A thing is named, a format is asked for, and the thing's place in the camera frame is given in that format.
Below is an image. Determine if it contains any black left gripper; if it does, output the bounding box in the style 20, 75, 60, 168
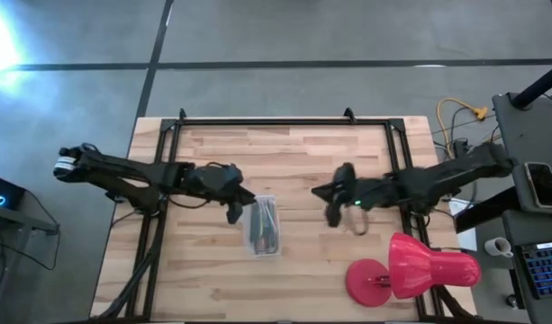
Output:
187, 162, 258, 225

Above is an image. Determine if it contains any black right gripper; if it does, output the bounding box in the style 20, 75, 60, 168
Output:
312, 162, 394, 229

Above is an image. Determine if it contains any clear plastic supply box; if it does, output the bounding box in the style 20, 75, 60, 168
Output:
241, 193, 282, 258

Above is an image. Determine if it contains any red desk lamp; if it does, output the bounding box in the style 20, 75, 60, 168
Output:
345, 231, 483, 309

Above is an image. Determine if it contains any black power adapter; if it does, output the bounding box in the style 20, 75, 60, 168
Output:
452, 139, 471, 158

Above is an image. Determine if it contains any white paper sheet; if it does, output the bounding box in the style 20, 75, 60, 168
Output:
448, 197, 478, 252

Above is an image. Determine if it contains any black desk bar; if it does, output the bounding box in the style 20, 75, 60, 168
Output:
453, 186, 520, 234

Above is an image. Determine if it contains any white mug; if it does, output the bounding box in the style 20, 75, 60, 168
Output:
484, 236, 514, 258

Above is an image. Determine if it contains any dark grey keyboard desk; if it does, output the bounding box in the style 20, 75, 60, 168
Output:
502, 209, 552, 324

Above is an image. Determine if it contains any grey side desk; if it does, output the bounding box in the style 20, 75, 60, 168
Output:
491, 92, 552, 216

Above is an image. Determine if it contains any grey stand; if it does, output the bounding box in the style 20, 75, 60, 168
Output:
0, 188, 60, 316

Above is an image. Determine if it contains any black smartphone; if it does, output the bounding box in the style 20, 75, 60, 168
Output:
523, 161, 552, 210

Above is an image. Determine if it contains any backlit keyboard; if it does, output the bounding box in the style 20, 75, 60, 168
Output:
514, 240, 552, 301

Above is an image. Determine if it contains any black pole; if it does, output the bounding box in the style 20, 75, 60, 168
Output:
511, 60, 552, 111

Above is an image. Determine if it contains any black device blue light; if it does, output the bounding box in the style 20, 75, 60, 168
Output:
0, 173, 28, 222

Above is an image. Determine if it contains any black aluminium table frame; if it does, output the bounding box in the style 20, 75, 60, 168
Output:
122, 107, 477, 323

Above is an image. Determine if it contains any black cable bundle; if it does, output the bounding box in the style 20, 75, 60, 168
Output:
93, 215, 167, 321

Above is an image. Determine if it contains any yellow extension cable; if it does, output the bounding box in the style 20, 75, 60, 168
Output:
436, 97, 489, 152

